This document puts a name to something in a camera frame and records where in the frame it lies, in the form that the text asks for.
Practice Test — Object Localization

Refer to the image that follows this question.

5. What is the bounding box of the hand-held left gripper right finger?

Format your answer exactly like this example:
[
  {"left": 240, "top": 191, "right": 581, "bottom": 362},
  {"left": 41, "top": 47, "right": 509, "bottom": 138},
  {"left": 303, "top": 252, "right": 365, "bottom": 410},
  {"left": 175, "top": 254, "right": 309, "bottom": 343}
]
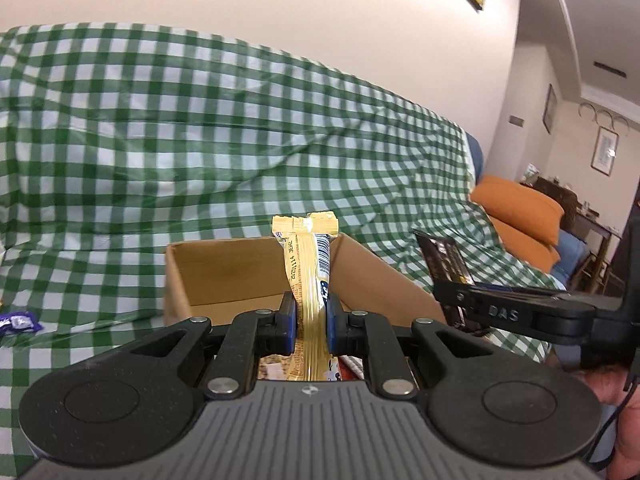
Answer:
[{"left": 325, "top": 295, "right": 516, "bottom": 402}]

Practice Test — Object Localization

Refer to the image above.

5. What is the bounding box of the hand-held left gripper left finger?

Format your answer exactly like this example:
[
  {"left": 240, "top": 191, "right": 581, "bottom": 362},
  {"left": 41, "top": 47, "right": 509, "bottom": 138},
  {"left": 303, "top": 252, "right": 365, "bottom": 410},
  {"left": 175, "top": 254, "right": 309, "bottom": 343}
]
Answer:
[{"left": 117, "top": 290, "right": 298, "bottom": 402}]

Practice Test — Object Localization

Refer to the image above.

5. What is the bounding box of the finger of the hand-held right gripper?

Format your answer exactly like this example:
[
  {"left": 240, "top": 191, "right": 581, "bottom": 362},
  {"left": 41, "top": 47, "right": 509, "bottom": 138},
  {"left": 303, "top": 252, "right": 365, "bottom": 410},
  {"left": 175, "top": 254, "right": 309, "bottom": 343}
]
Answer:
[
  {"left": 475, "top": 284, "right": 622, "bottom": 309},
  {"left": 432, "top": 279, "right": 597, "bottom": 347}
]

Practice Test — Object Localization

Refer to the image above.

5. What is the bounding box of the yellow wafer packet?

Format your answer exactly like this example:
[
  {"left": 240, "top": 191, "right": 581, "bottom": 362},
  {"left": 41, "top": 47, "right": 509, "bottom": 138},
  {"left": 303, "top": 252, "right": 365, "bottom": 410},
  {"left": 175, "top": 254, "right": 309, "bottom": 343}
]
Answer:
[{"left": 271, "top": 211, "right": 341, "bottom": 383}]

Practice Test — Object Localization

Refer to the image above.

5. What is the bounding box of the black snack packet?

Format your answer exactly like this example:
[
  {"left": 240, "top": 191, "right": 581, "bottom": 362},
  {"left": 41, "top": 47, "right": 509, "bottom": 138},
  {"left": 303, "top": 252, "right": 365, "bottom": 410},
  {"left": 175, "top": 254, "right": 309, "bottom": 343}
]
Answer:
[{"left": 412, "top": 230, "right": 488, "bottom": 337}]

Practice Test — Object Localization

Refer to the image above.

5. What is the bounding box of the cardboard box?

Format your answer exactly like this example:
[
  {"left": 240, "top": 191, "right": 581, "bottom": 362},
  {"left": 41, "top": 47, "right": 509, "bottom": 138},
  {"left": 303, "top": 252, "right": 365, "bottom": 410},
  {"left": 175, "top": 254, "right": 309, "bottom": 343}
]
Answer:
[{"left": 164, "top": 232, "right": 451, "bottom": 333}]

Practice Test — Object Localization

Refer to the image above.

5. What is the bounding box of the person's right forearm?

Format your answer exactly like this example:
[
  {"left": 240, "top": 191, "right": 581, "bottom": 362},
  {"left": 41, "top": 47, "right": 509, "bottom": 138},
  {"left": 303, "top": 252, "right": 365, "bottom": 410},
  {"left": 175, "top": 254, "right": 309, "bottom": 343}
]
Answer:
[{"left": 585, "top": 365, "right": 640, "bottom": 480}]

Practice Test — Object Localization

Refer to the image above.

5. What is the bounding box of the blue cushion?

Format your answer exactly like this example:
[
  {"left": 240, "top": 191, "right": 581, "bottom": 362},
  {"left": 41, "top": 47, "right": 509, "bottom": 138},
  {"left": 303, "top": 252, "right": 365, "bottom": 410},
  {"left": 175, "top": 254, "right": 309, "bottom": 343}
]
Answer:
[{"left": 551, "top": 229, "right": 592, "bottom": 288}]

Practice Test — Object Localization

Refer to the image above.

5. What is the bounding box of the orange cushion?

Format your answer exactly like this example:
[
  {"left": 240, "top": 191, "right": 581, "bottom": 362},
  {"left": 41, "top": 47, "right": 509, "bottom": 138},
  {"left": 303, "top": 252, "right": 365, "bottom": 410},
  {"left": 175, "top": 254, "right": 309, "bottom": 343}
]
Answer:
[
  {"left": 492, "top": 217, "right": 562, "bottom": 272},
  {"left": 470, "top": 175, "right": 566, "bottom": 247}
]

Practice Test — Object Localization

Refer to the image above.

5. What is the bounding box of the dark wooden table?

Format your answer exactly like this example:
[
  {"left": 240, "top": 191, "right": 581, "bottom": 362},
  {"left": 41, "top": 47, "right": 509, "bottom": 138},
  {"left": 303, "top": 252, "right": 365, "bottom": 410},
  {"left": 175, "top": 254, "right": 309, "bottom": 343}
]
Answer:
[{"left": 520, "top": 169, "right": 623, "bottom": 293}]

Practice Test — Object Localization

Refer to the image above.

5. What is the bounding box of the green checkered cloth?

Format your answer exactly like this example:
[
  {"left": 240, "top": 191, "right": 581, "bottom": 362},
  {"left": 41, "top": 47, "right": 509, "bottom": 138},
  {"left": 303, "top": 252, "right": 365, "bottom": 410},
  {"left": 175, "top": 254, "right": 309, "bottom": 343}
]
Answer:
[{"left": 0, "top": 22, "right": 568, "bottom": 480}]

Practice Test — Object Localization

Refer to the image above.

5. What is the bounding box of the purple candy packet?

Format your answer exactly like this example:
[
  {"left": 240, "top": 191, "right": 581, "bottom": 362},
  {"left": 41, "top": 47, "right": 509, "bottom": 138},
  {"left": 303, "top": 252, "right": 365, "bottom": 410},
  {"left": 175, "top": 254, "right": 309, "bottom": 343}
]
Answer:
[{"left": 0, "top": 312, "right": 44, "bottom": 334}]

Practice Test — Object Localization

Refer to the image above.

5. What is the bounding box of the black cable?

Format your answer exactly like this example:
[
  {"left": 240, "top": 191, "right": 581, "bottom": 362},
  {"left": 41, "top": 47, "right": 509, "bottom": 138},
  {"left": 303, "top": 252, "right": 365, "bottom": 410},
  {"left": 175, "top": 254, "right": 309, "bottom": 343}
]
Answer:
[{"left": 589, "top": 375, "right": 635, "bottom": 467}]

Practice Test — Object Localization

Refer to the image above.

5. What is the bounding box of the pale framed wall picture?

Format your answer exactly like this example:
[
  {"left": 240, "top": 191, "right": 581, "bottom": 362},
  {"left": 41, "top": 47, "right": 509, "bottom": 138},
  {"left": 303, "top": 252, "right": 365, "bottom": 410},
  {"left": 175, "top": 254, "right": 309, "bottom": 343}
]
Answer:
[{"left": 591, "top": 127, "right": 621, "bottom": 177}]

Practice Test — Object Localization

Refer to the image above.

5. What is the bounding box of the ring wall ornament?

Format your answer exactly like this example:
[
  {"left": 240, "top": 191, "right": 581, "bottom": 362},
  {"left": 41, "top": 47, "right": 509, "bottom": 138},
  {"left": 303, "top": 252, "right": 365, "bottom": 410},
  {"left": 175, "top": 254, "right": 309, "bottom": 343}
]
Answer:
[{"left": 576, "top": 102, "right": 630, "bottom": 130}]

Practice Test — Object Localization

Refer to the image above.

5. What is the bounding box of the narrow framed wall picture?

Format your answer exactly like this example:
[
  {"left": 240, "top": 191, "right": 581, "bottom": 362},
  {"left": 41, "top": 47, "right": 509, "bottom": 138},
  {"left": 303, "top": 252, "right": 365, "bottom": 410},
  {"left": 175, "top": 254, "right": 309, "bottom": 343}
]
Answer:
[{"left": 543, "top": 83, "right": 559, "bottom": 134}]

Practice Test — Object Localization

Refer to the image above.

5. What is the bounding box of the wall air vent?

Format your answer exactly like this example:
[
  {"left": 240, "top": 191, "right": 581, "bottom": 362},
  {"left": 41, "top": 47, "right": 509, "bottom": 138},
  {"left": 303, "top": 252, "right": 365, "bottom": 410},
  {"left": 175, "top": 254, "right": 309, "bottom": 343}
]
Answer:
[{"left": 593, "top": 61, "right": 628, "bottom": 79}]

